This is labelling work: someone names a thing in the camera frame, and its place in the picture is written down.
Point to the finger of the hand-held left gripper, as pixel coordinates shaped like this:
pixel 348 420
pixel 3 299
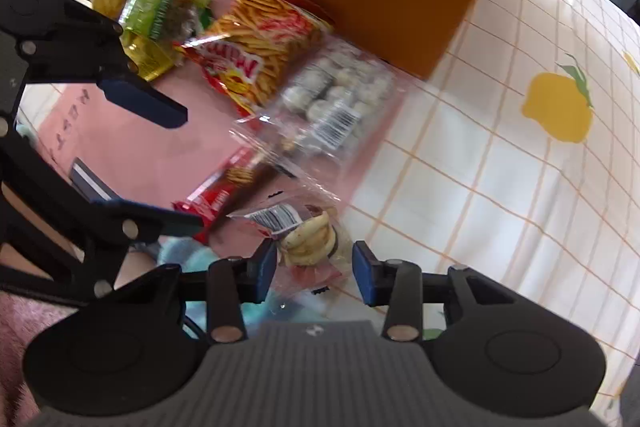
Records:
pixel 150 213
pixel 135 97

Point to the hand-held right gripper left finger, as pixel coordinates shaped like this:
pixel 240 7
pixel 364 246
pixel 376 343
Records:
pixel 265 274

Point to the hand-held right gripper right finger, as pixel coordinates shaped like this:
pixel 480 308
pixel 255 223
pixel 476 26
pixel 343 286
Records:
pixel 362 274

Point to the clear biscuit packet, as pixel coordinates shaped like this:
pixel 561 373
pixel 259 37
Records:
pixel 305 237

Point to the green snack packet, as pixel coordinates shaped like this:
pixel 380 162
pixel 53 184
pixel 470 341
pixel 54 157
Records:
pixel 160 7

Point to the pink mat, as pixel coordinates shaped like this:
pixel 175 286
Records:
pixel 150 157

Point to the red snack bar packet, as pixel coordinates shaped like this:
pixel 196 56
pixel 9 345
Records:
pixel 220 197

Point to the checked lemon print tablecloth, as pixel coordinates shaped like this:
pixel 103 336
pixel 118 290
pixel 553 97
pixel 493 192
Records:
pixel 475 207

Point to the red fries snack bag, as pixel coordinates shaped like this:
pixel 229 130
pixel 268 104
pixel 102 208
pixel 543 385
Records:
pixel 260 42

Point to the pink fuzzy cloth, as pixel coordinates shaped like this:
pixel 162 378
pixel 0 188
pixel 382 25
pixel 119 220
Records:
pixel 25 332

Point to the clear packet of white balls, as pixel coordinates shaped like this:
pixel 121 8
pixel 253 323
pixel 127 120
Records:
pixel 335 92

